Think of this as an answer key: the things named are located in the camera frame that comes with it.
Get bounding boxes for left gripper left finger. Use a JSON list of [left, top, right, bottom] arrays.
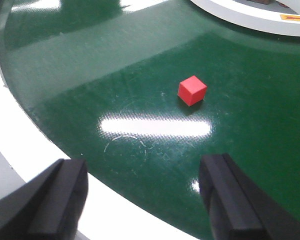
[[0, 159, 88, 240]]

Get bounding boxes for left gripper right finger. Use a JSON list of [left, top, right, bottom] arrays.
[[198, 153, 300, 240]]

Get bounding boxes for red cube block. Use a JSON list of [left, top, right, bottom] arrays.
[[177, 75, 208, 107]]

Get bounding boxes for yellow arrow sticker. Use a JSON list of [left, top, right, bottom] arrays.
[[280, 14, 300, 22]]

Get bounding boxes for white inner conveyor ring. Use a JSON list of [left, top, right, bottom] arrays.
[[189, 0, 300, 38]]

